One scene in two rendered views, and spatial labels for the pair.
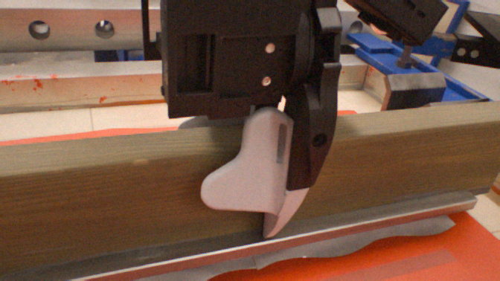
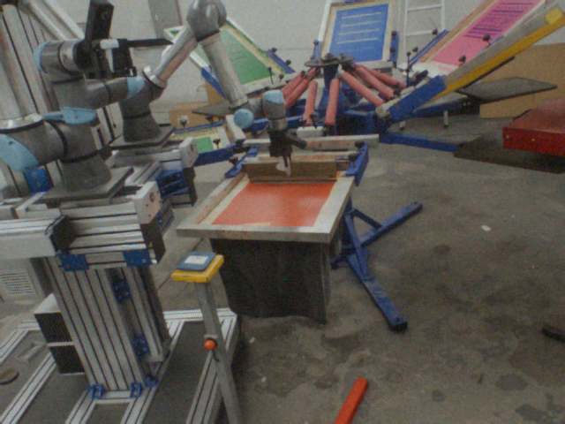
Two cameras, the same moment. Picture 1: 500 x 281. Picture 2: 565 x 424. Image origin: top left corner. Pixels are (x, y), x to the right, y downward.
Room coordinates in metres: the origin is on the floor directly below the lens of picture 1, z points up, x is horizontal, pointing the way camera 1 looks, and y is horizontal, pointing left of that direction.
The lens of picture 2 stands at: (-1.19, -1.38, 1.75)
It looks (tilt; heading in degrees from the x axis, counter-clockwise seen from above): 25 degrees down; 46
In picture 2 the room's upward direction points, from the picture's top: 9 degrees counter-clockwise
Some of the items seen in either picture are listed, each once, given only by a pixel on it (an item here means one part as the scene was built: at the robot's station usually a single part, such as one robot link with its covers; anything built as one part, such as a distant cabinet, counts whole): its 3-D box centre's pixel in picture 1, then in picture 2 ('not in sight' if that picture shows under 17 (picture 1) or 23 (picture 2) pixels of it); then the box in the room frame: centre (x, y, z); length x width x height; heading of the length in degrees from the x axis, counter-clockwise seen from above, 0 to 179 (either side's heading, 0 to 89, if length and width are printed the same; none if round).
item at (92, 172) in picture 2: not in sight; (83, 167); (-0.59, 0.10, 1.31); 0.15 x 0.15 x 0.10
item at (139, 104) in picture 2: not in sight; (131, 94); (-0.19, 0.40, 1.42); 0.13 x 0.12 x 0.14; 33
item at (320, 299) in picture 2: not in sight; (267, 275); (-0.15, -0.18, 0.74); 0.45 x 0.03 x 0.43; 114
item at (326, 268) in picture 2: not in sight; (332, 245); (0.15, -0.27, 0.74); 0.46 x 0.04 x 0.42; 24
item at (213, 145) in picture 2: not in sight; (182, 132); (0.34, 0.91, 1.05); 1.08 x 0.61 x 0.23; 144
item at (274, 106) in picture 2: not in sight; (274, 104); (0.21, 0.01, 1.30); 0.09 x 0.08 x 0.11; 123
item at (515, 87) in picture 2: not in sight; (438, 107); (1.62, -0.01, 0.91); 1.34 x 0.40 x 0.08; 144
